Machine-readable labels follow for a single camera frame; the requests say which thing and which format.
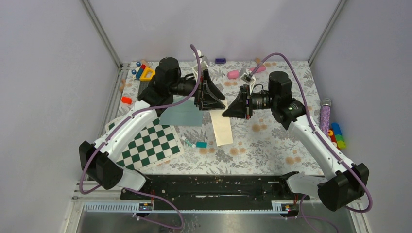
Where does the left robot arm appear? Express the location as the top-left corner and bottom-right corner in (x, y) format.
(79, 55), (225, 200)

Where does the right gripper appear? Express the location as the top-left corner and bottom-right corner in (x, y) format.
(223, 84), (278, 120)

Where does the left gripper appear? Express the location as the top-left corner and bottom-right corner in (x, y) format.
(170, 69), (226, 111)

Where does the green white glue stick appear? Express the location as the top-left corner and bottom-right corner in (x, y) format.
(181, 136), (196, 148)

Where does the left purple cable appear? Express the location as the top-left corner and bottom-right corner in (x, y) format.
(79, 44), (185, 230)

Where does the green white checkerboard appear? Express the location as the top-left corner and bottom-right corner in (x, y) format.
(116, 118), (185, 171)

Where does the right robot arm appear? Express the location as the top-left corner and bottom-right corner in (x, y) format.
(222, 71), (369, 211)

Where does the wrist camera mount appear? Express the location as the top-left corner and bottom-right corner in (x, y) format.
(239, 68), (256, 87)
(192, 49), (210, 78)

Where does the purple cable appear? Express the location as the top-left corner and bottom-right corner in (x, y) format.
(79, 44), (185, 230)
(251, 52), (374, 233)

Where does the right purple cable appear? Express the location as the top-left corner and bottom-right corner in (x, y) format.
(251, 52), (374, 233)

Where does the small red block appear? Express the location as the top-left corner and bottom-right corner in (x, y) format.
(121, 97), (133, 104)

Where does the purple small brick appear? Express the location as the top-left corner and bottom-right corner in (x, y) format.
(215, 58), (226, 64)

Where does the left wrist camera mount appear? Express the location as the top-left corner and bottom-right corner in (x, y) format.
(192, 49), (210, 78)

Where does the pink cylinder marker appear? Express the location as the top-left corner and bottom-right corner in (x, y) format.
(227, 66), (266, 79)

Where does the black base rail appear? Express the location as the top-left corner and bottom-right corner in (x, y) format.
(120, 173), (311, 211)

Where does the small teal block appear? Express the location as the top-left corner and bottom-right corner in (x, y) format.
(196, 142), (207, 148)

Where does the yellow triangle toy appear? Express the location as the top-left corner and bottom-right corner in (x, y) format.
(139, 67), (155, 81)

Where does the purple glitter tube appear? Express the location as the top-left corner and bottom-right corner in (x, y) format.
(320, 98), (332, 136)

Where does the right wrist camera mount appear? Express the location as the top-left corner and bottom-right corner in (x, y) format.
(239, 68), (256, 87)

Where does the colourful stacked brick toy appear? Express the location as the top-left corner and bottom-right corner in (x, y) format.
(327, 122), (346, 150)

